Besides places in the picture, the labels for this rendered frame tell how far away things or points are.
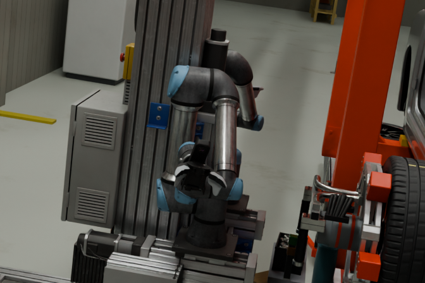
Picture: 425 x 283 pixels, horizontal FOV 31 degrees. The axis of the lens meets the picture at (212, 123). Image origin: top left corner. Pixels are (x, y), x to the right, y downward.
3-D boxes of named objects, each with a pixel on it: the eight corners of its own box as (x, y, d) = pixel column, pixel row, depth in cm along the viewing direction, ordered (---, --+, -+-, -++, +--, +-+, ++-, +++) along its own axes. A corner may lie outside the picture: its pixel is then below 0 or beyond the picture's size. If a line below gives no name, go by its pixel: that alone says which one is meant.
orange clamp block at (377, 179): (386, 203, 285) (391, 189, 278) (365, 199, 286) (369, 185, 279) (387, 188, 290) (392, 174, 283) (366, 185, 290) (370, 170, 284)
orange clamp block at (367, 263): (376, 271, 282) (377, 282, 274) (354, 268, 283) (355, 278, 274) (379, 254, 281) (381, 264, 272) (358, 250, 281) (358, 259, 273)
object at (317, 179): (361, 202, 306) (366, 176, 304) (312, 193, 308) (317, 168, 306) (359, 188, 323) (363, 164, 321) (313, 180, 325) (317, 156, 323)
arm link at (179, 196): (208, 207, 253) (212, 175, 251) (174, 204, 252) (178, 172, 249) (205, 199, 261) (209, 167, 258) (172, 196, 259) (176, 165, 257)
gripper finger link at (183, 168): (172, 191, 223) (188, 187, 231) (177, 172, 222) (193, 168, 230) (163, 187, 225) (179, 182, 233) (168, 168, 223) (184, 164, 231)
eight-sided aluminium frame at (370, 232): (361, 330, 288) (388, 192, 275) (343, 326, 289) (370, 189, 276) (356, 271, 340) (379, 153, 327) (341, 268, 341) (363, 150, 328)
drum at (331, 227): (369, 259, 302) (375, 225, 299) (314, 249, 305) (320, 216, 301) (367, 246, 316) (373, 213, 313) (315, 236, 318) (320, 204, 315)
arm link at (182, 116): (195, 219, 280) (215, 71, 267) (153, 216, 278) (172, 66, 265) (192, 207, 292) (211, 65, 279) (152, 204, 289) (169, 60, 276)
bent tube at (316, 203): (363, 219, 287) (369, 192, 285) (311, 210, 289) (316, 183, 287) (361, 203, 304) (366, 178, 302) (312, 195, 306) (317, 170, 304)
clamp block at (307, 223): (324, 233, 290) (326, 220, 288) (300, 228, 291) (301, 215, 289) (324, 228, 295) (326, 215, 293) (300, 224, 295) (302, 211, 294)
